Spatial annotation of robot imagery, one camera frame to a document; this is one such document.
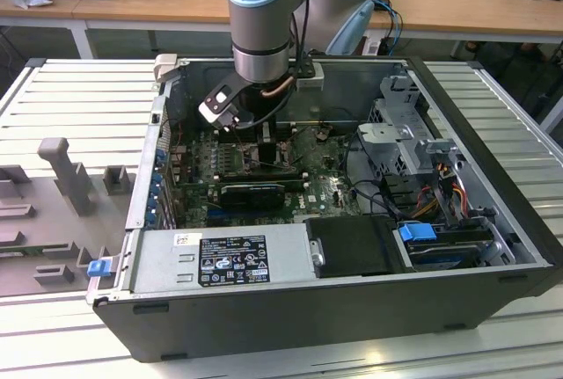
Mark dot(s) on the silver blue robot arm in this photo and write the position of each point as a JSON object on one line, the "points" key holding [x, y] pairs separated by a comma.
{"points": [[259, 31]]}

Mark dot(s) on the CPU socket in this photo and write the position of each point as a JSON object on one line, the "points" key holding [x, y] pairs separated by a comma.
{"points": [[251, 155]]}

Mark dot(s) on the black RAM slot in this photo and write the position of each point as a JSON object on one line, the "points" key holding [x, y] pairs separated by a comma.
{"points": [[264, 174]]}

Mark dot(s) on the silver coin battery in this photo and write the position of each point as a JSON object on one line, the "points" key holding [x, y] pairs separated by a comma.
{"points": [[322, 133]]}

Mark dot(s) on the green motherboard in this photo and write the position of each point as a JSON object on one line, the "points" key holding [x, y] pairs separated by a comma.
{"points": [[316, 177]]}

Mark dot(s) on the black graphics card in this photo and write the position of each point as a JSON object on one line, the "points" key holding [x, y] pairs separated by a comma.
{"points": [[250, 198]]}

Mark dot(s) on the grey plastic case latch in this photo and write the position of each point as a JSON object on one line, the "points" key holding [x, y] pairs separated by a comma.
{"points": [[166, 67]]}

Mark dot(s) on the white power strip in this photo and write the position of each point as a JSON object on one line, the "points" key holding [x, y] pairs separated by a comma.
{"points": [[373, 47]]}

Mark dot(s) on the grey metal disk bay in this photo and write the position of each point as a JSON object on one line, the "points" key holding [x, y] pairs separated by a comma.
{"points": [[382, 137]]}

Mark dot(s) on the wooden desk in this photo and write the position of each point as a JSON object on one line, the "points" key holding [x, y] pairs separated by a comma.
{"points": [[132, 1]]}

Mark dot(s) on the black plastic shroud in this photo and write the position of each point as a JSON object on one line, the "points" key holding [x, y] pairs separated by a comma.
{"points": [[352, 247]]}

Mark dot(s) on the grey power supply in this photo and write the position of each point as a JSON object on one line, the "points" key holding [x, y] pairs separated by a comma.
{"points": [[163, 260]]}

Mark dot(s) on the blue disk carrier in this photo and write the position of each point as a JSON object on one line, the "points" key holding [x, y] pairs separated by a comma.
{"points": [[415, 234]]}

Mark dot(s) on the black grey PC case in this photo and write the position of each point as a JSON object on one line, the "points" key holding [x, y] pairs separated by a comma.
{"points": [[286, 322]]}

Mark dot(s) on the blue plastic latch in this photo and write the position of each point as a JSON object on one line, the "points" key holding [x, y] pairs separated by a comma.
{"points": [[97, 268]]}

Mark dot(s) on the hard disk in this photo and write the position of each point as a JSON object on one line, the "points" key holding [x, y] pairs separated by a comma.
{"points": [[440, 260]]}

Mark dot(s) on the grey parts rack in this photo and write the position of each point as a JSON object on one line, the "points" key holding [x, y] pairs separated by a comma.
{"points": [[44, 220]]}

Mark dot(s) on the green RAM stick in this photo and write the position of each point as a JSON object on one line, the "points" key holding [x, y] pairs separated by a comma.
{"points": [[22, 252]]}

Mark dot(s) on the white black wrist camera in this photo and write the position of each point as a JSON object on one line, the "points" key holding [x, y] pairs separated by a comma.
{"points": [[215, 108]]}

